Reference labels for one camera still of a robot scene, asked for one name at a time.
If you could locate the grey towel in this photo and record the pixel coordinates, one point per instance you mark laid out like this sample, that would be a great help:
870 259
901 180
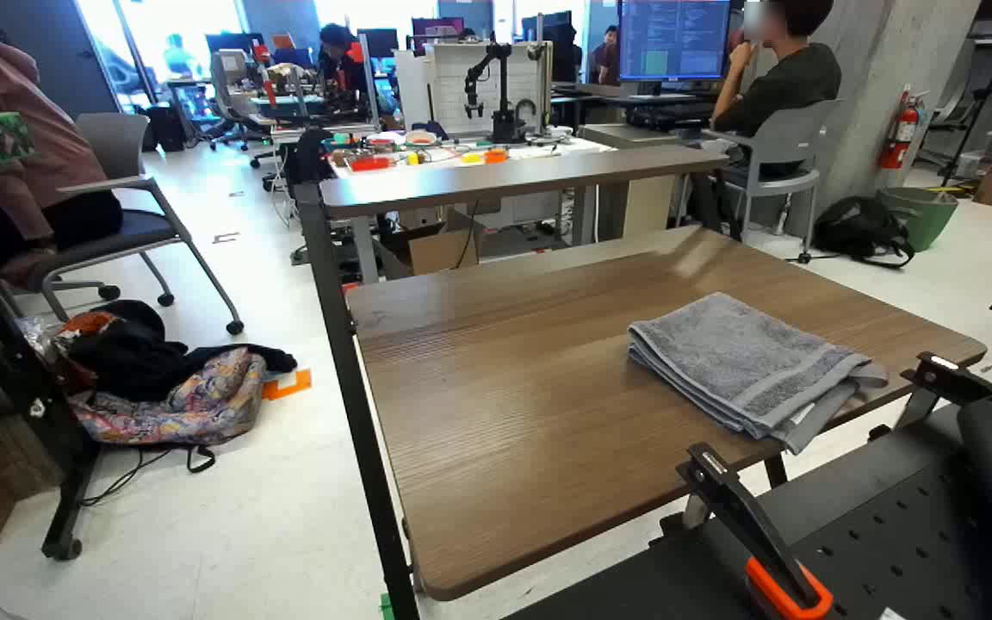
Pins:
738 355

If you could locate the small black robot arm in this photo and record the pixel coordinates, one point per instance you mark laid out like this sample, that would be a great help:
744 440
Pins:
504 122

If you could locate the cardboard box under table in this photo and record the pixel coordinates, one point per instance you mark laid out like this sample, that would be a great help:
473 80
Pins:
437 248

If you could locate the long wooden table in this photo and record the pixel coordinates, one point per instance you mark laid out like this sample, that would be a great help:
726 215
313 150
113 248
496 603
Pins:
496 176

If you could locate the orange object on table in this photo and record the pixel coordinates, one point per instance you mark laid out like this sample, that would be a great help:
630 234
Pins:
496 157

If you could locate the red object on table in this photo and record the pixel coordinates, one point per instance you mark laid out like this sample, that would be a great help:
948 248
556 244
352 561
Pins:
372 162

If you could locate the orange flat object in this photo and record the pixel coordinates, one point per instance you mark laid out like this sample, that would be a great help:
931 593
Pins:
285 387

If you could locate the white panel board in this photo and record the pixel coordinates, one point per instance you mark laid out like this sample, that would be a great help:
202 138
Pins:
448 80

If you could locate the black bag on table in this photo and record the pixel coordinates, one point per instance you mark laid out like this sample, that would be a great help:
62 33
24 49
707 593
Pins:
306 161

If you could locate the person in dark clothes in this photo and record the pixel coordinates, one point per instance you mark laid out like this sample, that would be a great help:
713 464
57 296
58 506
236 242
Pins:
603 53

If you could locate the person in orange and black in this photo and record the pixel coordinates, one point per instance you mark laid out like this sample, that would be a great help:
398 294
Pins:
341 64

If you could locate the colourful patterned backpack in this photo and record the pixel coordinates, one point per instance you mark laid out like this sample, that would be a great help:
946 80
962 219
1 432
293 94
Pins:
196 401

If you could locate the computer monitor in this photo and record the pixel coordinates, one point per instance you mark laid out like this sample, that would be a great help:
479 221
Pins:
672 39

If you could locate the black swivel office chair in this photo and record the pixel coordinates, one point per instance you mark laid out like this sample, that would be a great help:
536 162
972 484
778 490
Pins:
238 97

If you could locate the grey plastic chair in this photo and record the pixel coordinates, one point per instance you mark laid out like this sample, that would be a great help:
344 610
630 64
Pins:
791 141

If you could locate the person in dark green shirt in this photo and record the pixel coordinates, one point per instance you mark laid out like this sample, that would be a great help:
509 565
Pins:
791 88

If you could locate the black backpack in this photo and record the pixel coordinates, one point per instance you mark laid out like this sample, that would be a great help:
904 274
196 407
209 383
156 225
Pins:
858 228

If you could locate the black clothing pile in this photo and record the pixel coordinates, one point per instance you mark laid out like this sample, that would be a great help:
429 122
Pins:
129 355

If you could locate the grey office chair black seat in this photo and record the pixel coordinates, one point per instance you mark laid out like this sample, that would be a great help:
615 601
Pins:
117 234

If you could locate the red fire extinguisher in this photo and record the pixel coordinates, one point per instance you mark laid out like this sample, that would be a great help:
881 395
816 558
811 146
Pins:
897 138

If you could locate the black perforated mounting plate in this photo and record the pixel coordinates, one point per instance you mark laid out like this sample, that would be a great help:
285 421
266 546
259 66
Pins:
897 539

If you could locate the black metal stand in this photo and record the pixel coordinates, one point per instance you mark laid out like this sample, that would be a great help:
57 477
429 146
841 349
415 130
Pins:
16 366

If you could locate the person in pink hoodie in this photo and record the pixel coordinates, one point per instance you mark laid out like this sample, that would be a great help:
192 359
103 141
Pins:
16 114

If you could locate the black table frame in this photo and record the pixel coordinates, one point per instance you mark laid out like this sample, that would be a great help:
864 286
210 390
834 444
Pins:
334 331

